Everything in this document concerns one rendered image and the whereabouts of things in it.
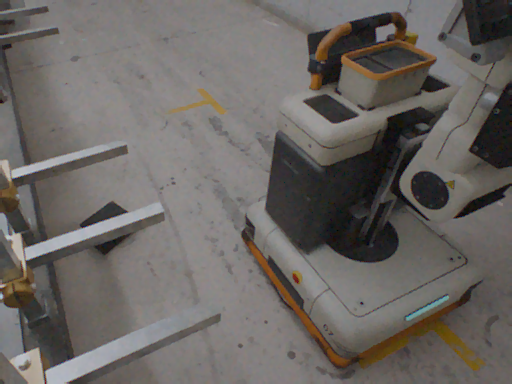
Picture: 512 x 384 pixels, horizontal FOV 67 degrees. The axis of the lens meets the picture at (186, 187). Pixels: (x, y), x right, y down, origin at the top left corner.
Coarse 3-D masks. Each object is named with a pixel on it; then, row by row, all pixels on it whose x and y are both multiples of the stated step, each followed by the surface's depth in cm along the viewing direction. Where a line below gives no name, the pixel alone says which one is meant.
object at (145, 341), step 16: (208, 304) 62; (176, 320) 60; (192, 320) 60; (208, 320) 61; (128, 336) 59; (144, 336) 59; (160, 336) 58; (176, 336) 60; (96, 352) 57; (112, 352) 57; (128, 352) 57; (144, 352) 58; (64, 368) 56; (80, 368) 55; (96, 368) 55; (112, 368) 57
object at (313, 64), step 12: (312, 36) 115; (324, 36) 116; (348, 36) 119; (360, 36) 121; (372, 36) 122; (312, 48) 116; (336, 48) 118; (348, 48) 120; (360, 48) 119; (312, 60) 111; (324, 60) 110; (336, 60) 117; (312, 72) 113; (324, 72) 111; (336, 72) 121; (324, 84) 120
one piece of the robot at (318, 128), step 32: (352, 32) 107; (288, 96) 115; (320, 96) 115; (416, 96) 112; (448, 96) 113; (288, 128) 116; (320, 128) 104; (352, 128) 103; (384, 128) 108; (416, 128) 104; (288, 160) 124; (320, 160) 107; (352, 160) 112; (384, 160) 112; (288, 192) 128; (320, 192) 115; (352, 192) 123; (288, 224) 135; (320, 224) 127; (352, 224) 124; (384, 224) 135
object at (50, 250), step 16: (144, 208) 79; (160, 208) 78; (96, 224) 76; (112, 224) 76; (128, 224) 76; (144, 224) 78; (48, 240) 73; (64, 240) 73; (80, 240) 73; (96, 240) 75; (32, 256) 71; (48, 256) 72; (64, 256) 74
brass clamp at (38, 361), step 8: (32, 352) 56; (40, 352) 57; (32, 360) 56; (40, 360) 56; (48, 360) 60; (16, 368) 55; (32, 368) 55; (40, 368) 55; (48, 368) 58; (24, 376) 54; (32, 376) 54; (40, 376) 54
